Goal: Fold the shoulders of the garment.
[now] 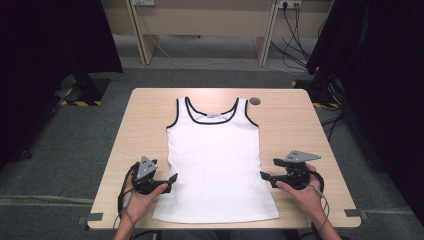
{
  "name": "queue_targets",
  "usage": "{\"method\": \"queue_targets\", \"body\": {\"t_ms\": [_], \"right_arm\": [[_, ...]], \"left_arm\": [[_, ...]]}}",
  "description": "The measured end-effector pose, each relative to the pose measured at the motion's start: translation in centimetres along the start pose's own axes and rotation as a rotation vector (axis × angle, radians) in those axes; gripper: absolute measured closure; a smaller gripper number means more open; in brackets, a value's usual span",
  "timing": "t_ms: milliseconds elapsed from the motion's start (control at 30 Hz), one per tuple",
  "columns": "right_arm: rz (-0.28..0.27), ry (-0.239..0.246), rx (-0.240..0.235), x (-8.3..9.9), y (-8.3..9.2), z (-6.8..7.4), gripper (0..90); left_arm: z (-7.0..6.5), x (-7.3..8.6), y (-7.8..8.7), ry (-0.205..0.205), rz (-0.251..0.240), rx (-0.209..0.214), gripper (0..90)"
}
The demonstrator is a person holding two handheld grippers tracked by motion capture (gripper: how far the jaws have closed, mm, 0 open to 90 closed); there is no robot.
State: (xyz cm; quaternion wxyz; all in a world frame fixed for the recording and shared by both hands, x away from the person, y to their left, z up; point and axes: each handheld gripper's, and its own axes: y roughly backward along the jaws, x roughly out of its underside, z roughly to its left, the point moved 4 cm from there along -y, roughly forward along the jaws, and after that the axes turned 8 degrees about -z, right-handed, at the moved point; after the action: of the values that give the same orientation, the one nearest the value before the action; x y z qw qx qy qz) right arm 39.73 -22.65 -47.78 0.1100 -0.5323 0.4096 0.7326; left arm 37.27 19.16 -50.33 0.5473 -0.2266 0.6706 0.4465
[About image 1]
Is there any person's left hand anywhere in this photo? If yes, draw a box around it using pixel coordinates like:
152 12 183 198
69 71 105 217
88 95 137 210
124 183 170 224

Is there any black curtain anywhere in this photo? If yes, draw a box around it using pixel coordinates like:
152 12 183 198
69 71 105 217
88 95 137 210
0 0 124 172
305 0 424 228

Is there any white black-trimmed tank top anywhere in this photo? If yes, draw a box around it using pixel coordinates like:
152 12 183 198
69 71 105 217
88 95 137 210
152 96 281 225

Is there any thin grey gripper cable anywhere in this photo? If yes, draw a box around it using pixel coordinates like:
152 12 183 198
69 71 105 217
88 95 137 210
113 191 134 230
313 184 331 234

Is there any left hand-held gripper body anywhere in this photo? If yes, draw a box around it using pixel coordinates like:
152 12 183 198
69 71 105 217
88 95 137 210
131 155 169 195

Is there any black stand base striped tape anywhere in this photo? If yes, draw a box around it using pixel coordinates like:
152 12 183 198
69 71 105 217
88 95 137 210
59 71 111 107
291 74 342 110

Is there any black floor cable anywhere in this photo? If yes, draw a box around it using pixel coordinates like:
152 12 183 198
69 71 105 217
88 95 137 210
321 113 346 142

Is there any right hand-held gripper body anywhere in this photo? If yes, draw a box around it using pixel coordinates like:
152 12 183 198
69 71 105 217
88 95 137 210
283 149 322 192

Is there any person's right hand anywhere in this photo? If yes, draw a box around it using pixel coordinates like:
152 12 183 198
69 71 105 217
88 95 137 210
275 163 326 218

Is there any black power cable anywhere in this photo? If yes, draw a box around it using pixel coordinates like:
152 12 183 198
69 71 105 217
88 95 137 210
281 3 312 71
269 39 309 69

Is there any grey table corner bracket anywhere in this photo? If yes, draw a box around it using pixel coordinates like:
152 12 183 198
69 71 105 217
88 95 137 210
344 208 369 221
78 212 104 226

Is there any white power strip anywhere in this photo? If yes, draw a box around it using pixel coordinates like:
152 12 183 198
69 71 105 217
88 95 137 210
279 0 303 9

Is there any white floor cable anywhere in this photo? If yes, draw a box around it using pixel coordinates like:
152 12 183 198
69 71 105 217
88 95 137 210
146 33 298 73

